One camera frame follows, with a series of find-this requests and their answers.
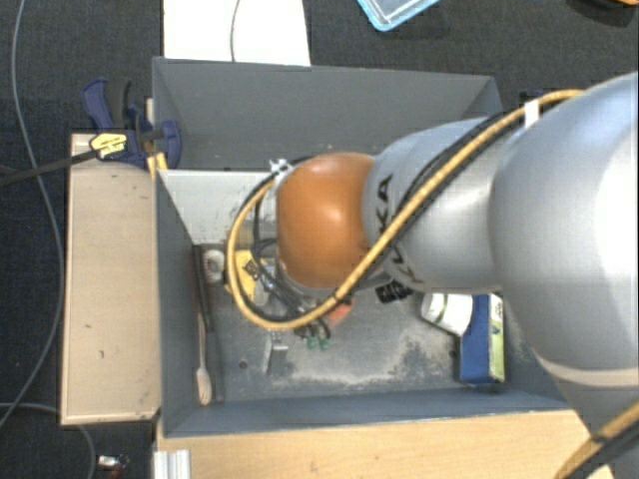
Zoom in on grey metal bin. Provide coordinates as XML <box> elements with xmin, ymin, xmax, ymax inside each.
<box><xmin>150</xmin><ymin>56</ymin><xmax>576</xmax><ymax>439</ymax></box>

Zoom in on pale wood flat board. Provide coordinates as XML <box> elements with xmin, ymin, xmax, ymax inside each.
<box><xmin>59</xmin><ymin>132</ymin><xmax>164</xmax><ymax>427</ymax></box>

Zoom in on yellow packet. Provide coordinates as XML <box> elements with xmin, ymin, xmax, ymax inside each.
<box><xmin>222</xmin><ymin>248</ymin><xmax>267</xmax><ymax>296</ymax></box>

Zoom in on white ring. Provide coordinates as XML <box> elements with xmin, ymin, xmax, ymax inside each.
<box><xmin>202</xmin><ymin>248</ymin><xmax>227</xmax><ymax>284</ymax></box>

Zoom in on blue and green box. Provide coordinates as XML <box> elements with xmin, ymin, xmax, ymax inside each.
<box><xmin>457</xmin><ymin>292</ymin><xmax>507</xmax><ymax>386</ymax></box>

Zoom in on orange-red ball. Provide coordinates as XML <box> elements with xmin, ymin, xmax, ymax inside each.
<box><xmin>326</xmin><ymin>298</ymin><xmax>356</xmax><ymax>327</ymax></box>

